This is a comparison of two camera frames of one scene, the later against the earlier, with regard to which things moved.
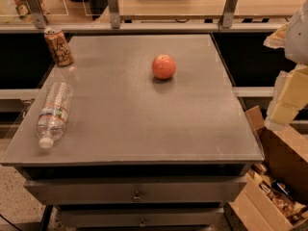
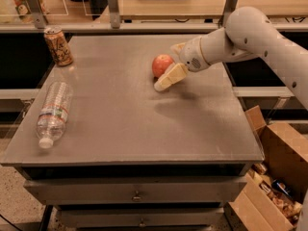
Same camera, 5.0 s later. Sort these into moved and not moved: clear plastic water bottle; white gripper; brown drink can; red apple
Moved: white gripper
Not moved: clear plastic water bottle; red apple; brown drink can
